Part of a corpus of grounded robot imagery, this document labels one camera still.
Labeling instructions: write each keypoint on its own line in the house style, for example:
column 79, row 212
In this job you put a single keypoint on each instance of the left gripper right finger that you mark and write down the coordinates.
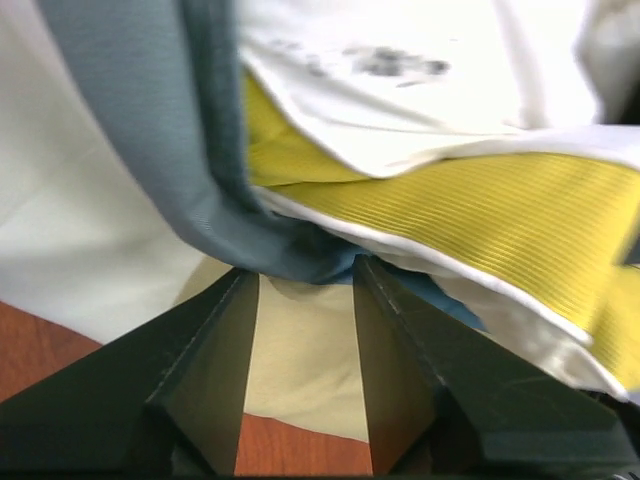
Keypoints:
column 443, row 399

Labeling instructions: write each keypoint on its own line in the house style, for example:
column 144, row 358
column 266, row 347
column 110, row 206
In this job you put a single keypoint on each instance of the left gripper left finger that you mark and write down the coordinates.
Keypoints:
column 166, row 398

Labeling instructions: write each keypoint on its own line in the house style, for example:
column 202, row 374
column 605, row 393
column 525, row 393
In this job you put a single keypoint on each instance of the beige blue patchwork pillowcase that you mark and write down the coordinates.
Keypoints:
column 125, row 191

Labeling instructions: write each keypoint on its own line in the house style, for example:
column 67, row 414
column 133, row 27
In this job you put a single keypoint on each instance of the white pillow yellow edge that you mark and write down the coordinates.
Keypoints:
column 473, row 141

